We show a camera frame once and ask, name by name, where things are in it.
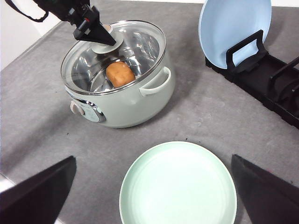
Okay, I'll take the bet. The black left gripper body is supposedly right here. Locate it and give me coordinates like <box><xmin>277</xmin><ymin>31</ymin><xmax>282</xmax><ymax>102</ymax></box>
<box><xmin>33</xmin><ymin>0</ymin><xmax>100</xmax><ymax>27</ymax></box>

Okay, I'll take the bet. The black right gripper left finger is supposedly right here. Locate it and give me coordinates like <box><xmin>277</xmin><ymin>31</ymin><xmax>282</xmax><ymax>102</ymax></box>
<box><xmin>0</xmin><ymin>155</ymin><xmax>77</xmax><ymax>224</ymax></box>

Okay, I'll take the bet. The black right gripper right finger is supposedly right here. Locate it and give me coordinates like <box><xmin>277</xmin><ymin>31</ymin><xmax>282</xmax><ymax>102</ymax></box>
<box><xmin>231</xmin><ymin>154</ymin><xmax>299</xmax><ymax>224</ymax></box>

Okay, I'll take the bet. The glass steamer lid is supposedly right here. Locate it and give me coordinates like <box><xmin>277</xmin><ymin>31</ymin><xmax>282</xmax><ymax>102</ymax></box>
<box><xmin>61</xmin><ymin>20</ymin><xmax>166</xmax><ymax>96</ymax></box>

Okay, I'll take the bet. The brown potato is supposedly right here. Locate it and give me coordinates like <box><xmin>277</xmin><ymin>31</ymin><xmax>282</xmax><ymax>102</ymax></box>
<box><xmin>106</xmin><ymin>61</ymin><xmax>135</xmax><ymax>88</ymax></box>

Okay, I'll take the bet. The green plate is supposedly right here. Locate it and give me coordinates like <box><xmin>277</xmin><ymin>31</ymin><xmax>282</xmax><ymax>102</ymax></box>
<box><xmin>119</xmin><ymin>141</ymin><xmax>238</xmax><ymax>224</ymax></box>

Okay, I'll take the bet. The green electric steamer pot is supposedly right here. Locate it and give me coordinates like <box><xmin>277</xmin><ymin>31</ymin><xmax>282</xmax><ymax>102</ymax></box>
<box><xmin>61</xmin><ymin>20</ymin><xmax>175</xmax><ymax>128</ymax></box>

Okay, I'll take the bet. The blue plate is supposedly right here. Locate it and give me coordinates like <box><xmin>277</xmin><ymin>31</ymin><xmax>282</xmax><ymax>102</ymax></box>
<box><xmin>199</xmin><ymin>0</ymin><xmax>272</xmax><ymax>69</ymax></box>

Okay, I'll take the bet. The black plate rack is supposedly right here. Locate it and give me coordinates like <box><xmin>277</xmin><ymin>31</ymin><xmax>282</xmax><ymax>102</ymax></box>
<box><xmin>205</xmin><ymin>30</ymin><xmax>299</xmax><ymax>129</ymax></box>

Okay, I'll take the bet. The black cable loop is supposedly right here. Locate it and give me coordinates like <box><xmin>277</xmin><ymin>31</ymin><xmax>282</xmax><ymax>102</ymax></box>
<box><xmin>5</xmin><ymin>0</ymin><xmax>49</xmax><ymax>22</ymax></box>

